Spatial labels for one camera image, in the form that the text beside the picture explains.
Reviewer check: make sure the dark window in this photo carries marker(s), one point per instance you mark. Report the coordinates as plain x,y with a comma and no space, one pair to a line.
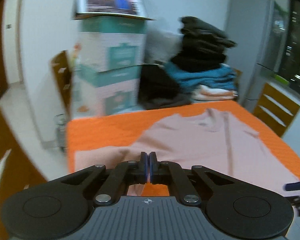
298,42

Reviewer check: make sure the green object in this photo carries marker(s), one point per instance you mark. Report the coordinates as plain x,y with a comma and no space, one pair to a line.
281,78

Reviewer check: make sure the teal pink cardboard box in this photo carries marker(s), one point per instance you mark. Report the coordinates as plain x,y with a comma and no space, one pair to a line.
110,45
110,92

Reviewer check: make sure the book on box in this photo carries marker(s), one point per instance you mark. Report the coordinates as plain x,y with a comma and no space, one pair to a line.
107,0

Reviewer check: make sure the folded teal knitted sweater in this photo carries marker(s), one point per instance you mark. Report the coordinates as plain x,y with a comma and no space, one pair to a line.
205,77

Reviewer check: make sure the pink shirt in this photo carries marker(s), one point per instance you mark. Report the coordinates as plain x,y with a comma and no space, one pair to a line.
190,142

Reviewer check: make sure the grey refrigerator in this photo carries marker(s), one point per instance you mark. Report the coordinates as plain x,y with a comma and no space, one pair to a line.
255,42

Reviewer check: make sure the stack of dark folded clothes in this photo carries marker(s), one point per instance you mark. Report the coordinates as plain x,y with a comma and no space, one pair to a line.
202,45

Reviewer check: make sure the folded white pink towels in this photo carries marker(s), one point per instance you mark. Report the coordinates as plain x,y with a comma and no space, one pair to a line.
215,93

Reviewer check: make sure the folded dark grey garment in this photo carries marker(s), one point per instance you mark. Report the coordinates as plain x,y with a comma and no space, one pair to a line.
170,102

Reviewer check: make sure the folded black clothes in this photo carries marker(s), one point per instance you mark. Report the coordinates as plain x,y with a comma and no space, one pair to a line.
157,85

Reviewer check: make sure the white plastic bag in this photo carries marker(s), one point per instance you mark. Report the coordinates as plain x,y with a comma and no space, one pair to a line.
162,45

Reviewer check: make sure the orange patterned table mat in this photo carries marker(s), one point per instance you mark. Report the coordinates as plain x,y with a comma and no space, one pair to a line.
102,135

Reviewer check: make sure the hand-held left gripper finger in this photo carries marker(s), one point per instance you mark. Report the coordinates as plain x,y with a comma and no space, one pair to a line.
146,172
152,172

